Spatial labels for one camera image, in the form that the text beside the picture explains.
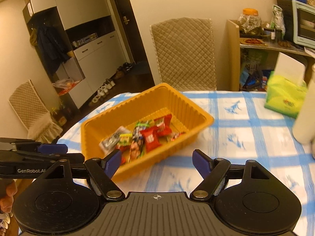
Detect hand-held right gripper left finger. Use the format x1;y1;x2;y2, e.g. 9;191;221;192
45;149;125;201

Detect orange plastic tray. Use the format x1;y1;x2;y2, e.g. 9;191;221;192
81;83;214;183

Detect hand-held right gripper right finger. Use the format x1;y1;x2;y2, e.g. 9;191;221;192
191;149;270;201

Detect orange lid glass jar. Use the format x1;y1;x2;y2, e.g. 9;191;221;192
237;8;262;35

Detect row of shoes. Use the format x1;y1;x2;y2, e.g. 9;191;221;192
88;62;136;107

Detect beige quilted chair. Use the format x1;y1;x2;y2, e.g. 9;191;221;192
150;17;217;92
8;79;63;143

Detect wooden shelf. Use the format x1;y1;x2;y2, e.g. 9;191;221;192
226;19;315;91

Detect light blue toaster oven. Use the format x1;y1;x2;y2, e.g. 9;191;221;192
290;0;315;50

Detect green tissue pack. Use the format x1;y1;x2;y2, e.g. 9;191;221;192
264;52;308;119

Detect dark hanging jacket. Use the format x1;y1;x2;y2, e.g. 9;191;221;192
30;25;72;75

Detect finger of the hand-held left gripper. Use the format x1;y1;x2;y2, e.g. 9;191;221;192
0;138;69;154
0;150;85;165

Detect small red candy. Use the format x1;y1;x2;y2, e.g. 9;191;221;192
170;131;186;142

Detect green bag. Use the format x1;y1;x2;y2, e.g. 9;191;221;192
271;4;286;41

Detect white and dark cabinet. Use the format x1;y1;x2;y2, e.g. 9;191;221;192
22;0;134;110

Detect yellow green candy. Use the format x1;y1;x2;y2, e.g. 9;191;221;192
119;133;133;147

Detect clear dark snack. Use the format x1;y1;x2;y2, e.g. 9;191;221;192
99;125;131;153

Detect person's left hand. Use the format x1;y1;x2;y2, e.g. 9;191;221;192
0;180;18;213

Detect white insulated bottle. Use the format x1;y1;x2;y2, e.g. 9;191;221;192
292;64;315;145

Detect red white plastic bag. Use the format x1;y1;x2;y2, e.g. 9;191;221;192
52;78;83;96

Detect red snack packet white print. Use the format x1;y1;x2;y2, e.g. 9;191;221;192
140;126;161;153

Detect dark wooden door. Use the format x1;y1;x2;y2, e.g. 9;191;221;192
105;0;155;84

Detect blue checked tablecloth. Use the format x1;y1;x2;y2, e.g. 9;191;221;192
18;90;315;236

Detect large red snack packet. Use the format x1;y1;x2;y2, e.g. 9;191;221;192
154;114;173;137

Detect amber glass bottles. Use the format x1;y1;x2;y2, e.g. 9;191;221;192
51;107;69;128

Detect long green dark snack packet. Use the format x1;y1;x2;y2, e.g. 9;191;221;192
123;120;151;164

